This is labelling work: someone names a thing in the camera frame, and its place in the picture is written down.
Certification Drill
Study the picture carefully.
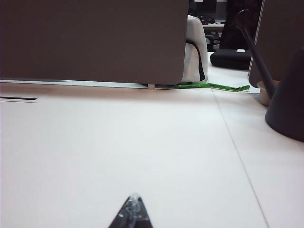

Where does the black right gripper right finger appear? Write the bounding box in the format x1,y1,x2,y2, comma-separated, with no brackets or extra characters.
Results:
134,196,153,228

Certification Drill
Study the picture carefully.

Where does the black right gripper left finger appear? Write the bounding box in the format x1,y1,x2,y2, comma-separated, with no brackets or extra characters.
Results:
108,193,137,228

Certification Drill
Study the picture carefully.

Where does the small paper bowl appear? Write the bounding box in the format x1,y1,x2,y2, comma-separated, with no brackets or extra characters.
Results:
256,80,281,106

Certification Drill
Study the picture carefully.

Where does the white bag with black trim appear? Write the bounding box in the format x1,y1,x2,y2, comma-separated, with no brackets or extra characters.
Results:
183,14,209,86

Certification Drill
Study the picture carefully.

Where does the wide brown desk divider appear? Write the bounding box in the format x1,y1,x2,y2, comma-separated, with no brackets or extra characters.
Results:
0,0,190,86

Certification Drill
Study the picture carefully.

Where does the black zip case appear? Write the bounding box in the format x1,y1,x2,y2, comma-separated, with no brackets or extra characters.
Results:
209,48,253,71

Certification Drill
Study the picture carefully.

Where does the dark grey watering can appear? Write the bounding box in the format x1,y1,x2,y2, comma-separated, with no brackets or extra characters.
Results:
232,9,304,143

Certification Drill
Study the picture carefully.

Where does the black office chair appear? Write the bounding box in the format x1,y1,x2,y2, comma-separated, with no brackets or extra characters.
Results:
220,0,265,52

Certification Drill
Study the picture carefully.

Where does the narrow brown desk divider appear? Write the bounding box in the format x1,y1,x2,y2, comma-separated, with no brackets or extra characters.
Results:
247,0,304,83

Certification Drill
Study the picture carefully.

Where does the green printed strap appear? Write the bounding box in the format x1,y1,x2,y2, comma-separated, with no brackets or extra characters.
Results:
175,82,251,92

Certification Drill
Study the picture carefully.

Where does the desk cable flap cover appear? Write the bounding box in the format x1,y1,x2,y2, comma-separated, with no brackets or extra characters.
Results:
0,95,39,104

